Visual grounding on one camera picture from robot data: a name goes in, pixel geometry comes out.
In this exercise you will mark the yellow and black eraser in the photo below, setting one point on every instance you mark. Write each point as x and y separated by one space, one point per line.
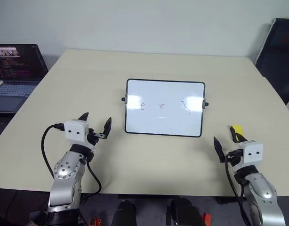
238 129

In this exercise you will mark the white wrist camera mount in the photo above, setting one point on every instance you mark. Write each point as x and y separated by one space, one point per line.
75 130
252 153

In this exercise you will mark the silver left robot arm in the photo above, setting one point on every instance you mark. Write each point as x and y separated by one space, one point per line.
64 174

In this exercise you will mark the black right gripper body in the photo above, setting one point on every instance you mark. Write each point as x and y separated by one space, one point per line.
236 160

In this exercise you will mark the black table frame bar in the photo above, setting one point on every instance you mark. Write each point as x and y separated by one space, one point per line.
158 197

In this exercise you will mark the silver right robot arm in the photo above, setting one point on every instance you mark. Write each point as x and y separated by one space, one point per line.
262 195

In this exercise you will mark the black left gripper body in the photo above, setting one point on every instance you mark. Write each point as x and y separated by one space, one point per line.
93 141

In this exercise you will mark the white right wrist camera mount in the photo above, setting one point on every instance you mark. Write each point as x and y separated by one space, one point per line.
252 153

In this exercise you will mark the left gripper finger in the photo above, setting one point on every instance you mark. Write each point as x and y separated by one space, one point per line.
107 128
85 117

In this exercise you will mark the open grey laptop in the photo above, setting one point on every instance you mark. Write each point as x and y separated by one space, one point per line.
15 70

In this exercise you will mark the small orange-red part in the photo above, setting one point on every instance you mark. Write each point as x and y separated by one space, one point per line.
95 221
206 218

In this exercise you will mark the dark rounded shape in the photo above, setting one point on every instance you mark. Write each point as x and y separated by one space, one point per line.
187 212
125 213

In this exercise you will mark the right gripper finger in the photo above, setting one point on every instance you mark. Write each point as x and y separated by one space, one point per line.
242 139
219 150

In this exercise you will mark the small black-framed whiteboard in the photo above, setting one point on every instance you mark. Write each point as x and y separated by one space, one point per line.
163 117

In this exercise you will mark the black panel with white edge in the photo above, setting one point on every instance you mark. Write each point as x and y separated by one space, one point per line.
278 47

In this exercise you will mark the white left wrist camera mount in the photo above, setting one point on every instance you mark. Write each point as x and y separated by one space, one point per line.
75 130

